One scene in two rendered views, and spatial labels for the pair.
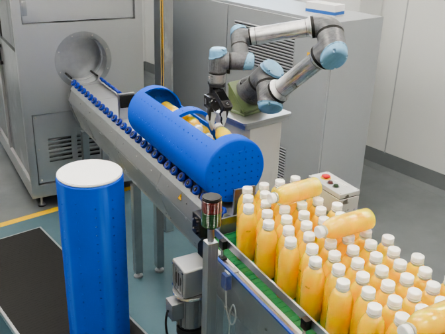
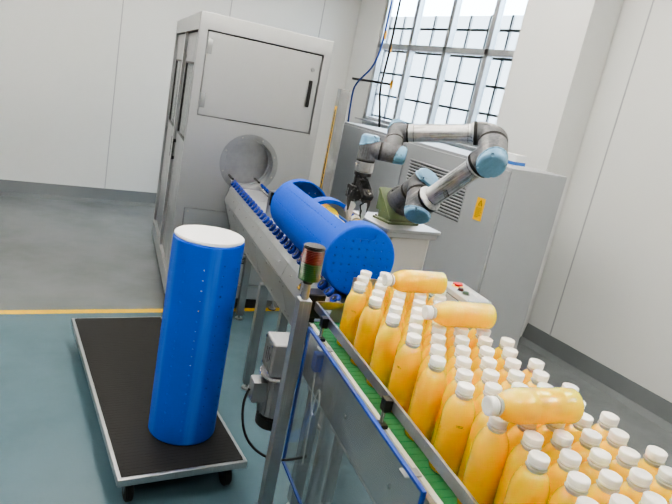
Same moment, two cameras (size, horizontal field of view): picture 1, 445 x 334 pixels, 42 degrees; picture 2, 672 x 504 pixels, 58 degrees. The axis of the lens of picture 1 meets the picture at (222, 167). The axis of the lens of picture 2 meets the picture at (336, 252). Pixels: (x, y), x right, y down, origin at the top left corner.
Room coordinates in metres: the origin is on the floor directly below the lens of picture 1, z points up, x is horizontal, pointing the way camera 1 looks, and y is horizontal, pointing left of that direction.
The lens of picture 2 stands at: (0.01, -0.24, 1.67)
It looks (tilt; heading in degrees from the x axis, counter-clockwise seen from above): 15 degrees down; 8
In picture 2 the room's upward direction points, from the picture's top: 12 degrees clockwise
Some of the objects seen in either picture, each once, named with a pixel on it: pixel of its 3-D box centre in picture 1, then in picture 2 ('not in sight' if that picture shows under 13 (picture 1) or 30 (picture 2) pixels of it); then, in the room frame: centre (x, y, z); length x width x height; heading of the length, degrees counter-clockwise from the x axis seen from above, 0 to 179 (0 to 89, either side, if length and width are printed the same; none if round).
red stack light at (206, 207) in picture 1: (211, 205); (313, 255); (1.61, 0.03, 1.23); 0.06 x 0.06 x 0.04
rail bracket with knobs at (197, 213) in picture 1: (204, 224); (312, 304); (1.98, 0.06, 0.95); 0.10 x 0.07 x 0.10; 120
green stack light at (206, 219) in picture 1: (211, 217); (310, 270); (1.61, 0.03, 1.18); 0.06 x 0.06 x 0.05
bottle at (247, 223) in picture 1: (247, 233); (353, 316); (1.84, -0.10, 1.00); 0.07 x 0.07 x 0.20
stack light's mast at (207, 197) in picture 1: (211, 219); (309, 272); (1.61, 0.03, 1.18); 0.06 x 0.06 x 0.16
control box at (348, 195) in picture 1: (332, 193); (461, 304); (2.09, -0.44, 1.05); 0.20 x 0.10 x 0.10; 30
